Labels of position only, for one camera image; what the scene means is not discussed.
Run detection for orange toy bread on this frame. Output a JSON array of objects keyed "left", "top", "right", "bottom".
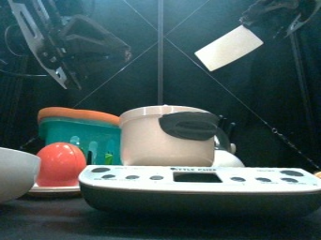
[{"left": 36, "top": 106, "right": 121, "bottom": 128}]

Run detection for teal plastic basket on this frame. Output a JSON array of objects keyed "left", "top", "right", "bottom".
[{"left": 37, "top": 116, "right": 123, "bottom": 166}]

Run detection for red toy ball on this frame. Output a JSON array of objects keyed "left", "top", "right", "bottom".
[{"left": 34, "top": 142, "right": 88, "bottom": 188}]

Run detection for white bowl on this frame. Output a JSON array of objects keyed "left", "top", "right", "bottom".
[{"left": 0, "top": 146, "right": 42, "bottom": 204}]

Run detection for white small plate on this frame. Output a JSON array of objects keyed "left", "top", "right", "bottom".
[{"left": 25, "top": 183, "right": 82, "bottom": 198}]

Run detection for white and grey toy stove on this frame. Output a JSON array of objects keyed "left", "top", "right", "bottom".
[{"left": 77, "top": 164, "right": 321, "bottom": 219}]

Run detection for thin diagonal brace wire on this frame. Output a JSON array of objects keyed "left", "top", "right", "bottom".
[
  {"left": 120, "top": 0, "right": 321, "bottom": 172},
  {"left": 17, "top": 0, "right": 211, "bottom": 151}
]

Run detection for grey vertical frame pole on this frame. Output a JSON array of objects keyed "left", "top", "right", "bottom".
[{"left": 156, "top": 0, "right": 165, "bottom": 106}]

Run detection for white pot with black handle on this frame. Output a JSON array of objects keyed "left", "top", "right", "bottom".
[{"left": 117, "top": 104, "right": 220, "bottom": 168}]

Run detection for white kettle with black handle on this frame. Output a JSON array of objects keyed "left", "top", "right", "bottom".
[{"left": 211, "top": 114, "right": 247, "bottom": 169}]

